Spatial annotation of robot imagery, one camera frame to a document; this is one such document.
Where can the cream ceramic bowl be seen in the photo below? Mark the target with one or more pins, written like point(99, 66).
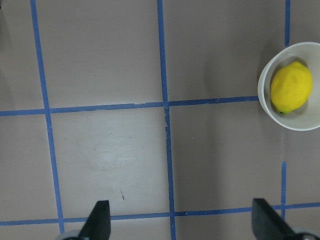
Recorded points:
point(307, 117)

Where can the yellow lemon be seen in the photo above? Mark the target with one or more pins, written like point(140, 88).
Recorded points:
point(291, 87)

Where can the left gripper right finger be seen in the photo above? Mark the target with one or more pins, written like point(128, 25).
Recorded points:
point(266, 224)

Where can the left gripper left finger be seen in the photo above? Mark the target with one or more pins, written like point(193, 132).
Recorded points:
point(96, 227)

